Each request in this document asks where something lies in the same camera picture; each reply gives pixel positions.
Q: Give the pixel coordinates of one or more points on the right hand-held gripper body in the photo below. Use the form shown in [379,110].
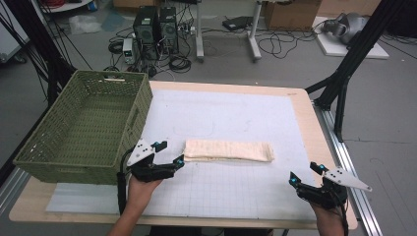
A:
[327,196]

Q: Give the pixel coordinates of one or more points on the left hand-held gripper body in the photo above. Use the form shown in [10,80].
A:
[144,170]

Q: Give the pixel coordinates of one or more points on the cream towel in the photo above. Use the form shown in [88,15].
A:
[226,150]

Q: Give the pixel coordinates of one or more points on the green woven basket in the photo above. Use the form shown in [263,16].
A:
[88,131]

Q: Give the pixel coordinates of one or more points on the person's right hand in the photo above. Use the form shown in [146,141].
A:
[329,216]

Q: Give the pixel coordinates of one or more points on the person's left hand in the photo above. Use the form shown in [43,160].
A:
[139,195]

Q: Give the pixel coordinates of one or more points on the white grid mat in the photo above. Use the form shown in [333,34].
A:
[229,121]

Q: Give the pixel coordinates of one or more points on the person's dark clothing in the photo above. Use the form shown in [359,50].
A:
[209,231]

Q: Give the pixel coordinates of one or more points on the small white power supply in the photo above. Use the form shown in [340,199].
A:
[128,50]

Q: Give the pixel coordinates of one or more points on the black computer tower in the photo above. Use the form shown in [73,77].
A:
[168,28]
[146,31]

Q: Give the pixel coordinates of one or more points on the black metal stand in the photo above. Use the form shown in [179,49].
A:
[42,49]
[354,55]

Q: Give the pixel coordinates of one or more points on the white power strip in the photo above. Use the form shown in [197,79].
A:
[187,29]

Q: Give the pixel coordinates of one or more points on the white desk leg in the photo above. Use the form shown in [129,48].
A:
[255,36]
[199,32]

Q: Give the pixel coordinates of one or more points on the white floor board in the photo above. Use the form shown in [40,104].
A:
[334,49]

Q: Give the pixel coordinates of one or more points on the grey robot head shell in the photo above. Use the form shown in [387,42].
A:
[345,28]

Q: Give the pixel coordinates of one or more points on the clear plastic bag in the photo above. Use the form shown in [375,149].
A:
[83,24]

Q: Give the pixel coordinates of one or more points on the flat black device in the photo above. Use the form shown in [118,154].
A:
[237,23]

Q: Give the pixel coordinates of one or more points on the brown cardboard box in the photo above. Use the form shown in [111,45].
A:
[291,14]

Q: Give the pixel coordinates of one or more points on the white cabinet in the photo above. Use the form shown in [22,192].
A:
[11,39]

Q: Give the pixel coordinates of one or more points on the aluminium rail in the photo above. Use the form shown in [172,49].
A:
[11,188]
[350,164]

